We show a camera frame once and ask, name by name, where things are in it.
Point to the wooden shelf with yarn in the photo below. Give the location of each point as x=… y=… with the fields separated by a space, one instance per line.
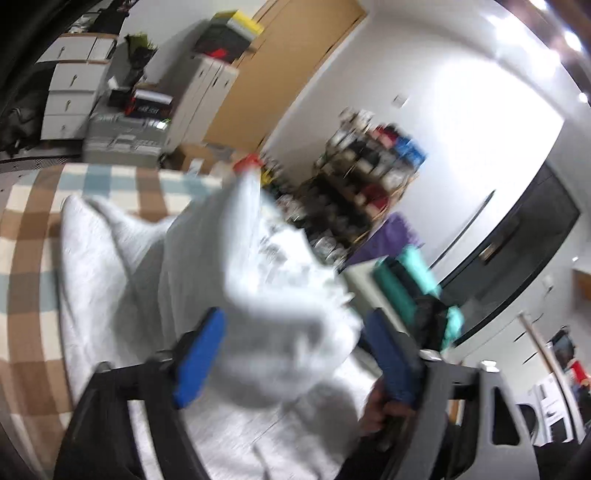
x=397 y=194

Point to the white drawer cabinet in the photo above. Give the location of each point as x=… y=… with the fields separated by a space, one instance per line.
x=69 y=104

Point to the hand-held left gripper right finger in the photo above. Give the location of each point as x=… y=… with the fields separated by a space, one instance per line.
x=388 y=357

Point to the thin metal rod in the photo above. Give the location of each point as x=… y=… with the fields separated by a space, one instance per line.
x=464 y=230

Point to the light grey sweatshirt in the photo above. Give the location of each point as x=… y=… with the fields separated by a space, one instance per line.
x=258 y=314

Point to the scattered shoes pile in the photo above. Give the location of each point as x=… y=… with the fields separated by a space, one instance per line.
x=304 y=217

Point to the silver flat suitcase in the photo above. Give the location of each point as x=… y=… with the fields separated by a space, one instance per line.
x=124 y=143

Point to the dark grey shoe box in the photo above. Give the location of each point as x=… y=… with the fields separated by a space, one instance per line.
x=224 y=39

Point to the person's right hand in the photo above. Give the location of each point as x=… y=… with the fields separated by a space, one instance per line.
x=376 y=413

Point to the white desk with drawers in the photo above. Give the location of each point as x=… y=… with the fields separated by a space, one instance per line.
x=74 y=48

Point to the dark bag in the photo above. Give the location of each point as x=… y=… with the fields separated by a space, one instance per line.
x=21 y=129

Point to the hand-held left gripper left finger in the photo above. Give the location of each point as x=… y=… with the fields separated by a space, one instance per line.
x=199 y=355

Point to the tan wooden door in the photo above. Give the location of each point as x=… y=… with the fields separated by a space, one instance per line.
x=286 y=64

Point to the orange plastic bag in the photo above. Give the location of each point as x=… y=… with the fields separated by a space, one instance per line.
x=247 y=162

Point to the small flat cardboard box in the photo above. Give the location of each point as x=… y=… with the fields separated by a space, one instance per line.
x=196 y=159

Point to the yellow lid shoe box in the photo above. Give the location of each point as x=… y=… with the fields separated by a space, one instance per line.
x=240 y=23

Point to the black television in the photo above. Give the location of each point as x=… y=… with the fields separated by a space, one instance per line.
x=521 y=249

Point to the purple cloth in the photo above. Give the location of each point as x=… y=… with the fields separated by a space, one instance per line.
x=392 y=237

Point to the checked brown blue blanket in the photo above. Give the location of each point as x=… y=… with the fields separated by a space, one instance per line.
x=37 y=258

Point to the green black wrapped bouquet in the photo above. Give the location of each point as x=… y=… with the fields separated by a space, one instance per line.
x=138 y=55

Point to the teal garment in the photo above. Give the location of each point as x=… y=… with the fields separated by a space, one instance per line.
x=406 y=281

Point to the white wall switch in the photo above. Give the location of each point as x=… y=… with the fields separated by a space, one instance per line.
x=400 y=100

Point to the black red striped shoe box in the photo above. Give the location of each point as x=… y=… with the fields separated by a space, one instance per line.
x=150 y=102

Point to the black shoe box red logo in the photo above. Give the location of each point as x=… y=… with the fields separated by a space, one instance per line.
x=219 y=54

